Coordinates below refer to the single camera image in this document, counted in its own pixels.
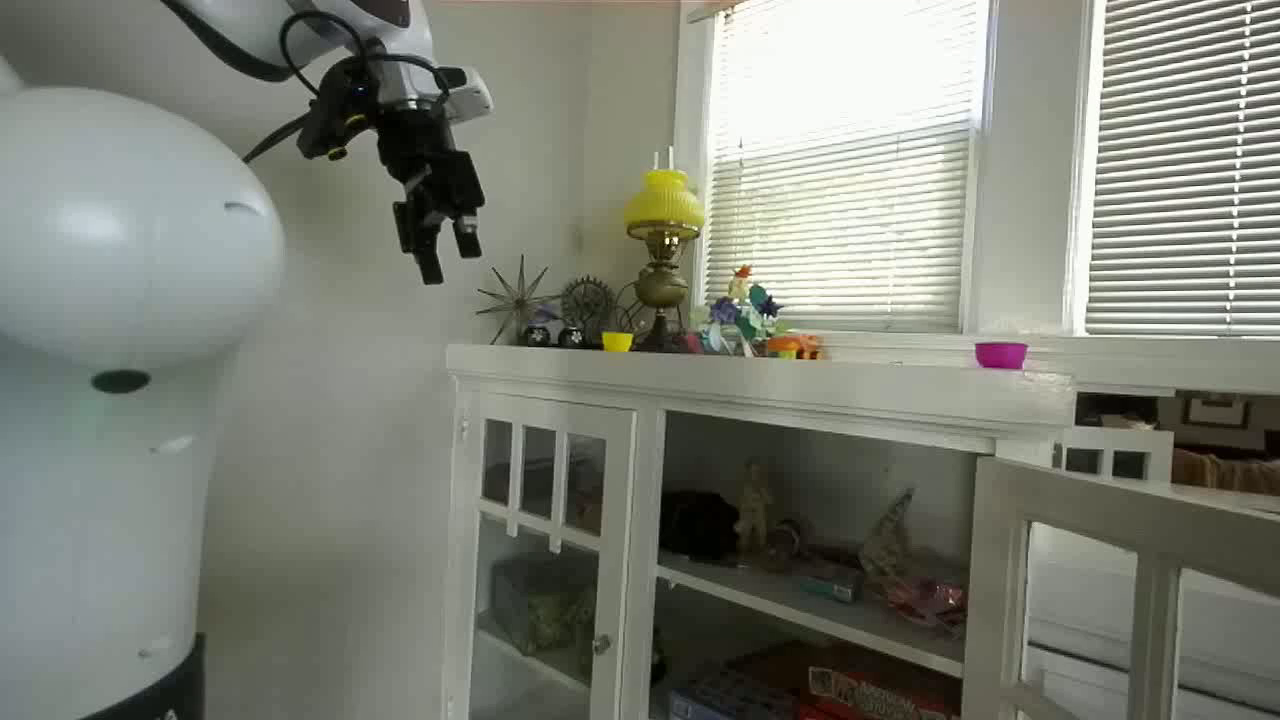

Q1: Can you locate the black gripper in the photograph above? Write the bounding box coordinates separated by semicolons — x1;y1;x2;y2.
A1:
356;99;489;290

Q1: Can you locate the white cabinet with shelves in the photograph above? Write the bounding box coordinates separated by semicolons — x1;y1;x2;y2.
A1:
442;339;1087;720

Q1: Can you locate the small orange toy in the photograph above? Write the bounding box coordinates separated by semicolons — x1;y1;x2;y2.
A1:
764;331;831;365

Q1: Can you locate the blue board game box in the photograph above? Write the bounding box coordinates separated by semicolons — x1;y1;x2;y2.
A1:
667;663;806;720

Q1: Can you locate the red board game box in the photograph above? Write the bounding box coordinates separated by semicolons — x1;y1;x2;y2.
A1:
806;645;968;720

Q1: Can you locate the round dark ornament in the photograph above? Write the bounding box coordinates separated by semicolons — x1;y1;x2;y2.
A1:
558;271;626;339

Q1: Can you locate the small tan figurine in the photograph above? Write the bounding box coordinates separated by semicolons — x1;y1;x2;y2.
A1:
732;455;779;562

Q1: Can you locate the white window blind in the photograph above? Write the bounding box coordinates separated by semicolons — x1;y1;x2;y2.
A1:
1085;0;1280;339
702;0;995;331

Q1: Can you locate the small pink bowl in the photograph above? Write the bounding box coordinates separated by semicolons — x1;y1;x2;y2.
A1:
973;339;1032;375

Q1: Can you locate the colourful toy figure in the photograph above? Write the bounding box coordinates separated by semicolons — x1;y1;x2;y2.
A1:
696;259;788;360

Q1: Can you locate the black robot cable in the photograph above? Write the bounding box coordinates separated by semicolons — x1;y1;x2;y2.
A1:
240;10;451;169

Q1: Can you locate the brass lamp with yellow shade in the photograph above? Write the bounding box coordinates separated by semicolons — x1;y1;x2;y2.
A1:
620;164;707;355

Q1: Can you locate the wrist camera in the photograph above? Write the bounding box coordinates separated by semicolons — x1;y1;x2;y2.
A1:
293;87;380;164

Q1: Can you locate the white glass-pane cabinet door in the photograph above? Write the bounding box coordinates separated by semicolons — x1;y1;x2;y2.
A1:
959;419;1280;720

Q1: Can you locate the black object on shelf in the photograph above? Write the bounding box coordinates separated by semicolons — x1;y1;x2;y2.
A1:
655;489;746;565

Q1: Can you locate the spiky star ornament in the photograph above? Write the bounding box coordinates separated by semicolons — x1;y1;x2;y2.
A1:
472;258;558;347

